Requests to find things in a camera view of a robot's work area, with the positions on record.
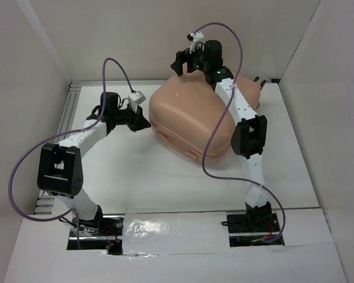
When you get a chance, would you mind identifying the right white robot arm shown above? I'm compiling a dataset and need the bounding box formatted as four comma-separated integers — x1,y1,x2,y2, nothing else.
171,37,271,231

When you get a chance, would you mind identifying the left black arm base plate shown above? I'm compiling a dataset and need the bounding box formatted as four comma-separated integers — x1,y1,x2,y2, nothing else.
59,216,124,255

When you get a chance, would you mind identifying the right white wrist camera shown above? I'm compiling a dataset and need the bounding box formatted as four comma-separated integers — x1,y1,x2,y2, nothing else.
186,31,204,54

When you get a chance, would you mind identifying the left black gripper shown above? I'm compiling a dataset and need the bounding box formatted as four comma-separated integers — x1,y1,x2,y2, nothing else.
112,103,151,132

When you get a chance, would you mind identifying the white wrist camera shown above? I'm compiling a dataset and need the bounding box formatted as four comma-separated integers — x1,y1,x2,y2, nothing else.
186,31,204,54
127,91,146,112

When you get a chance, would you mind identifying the pink suitcase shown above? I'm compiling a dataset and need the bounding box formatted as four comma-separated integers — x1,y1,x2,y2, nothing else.
147,73,268,163

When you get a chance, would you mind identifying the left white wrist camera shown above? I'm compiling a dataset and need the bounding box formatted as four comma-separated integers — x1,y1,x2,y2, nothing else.
127,91,146,112

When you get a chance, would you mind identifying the white taped cover sheet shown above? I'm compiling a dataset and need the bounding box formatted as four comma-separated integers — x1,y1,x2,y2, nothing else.
122,212,231,256

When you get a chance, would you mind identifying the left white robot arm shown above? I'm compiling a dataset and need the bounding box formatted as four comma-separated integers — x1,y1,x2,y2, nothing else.
37,91,150,235

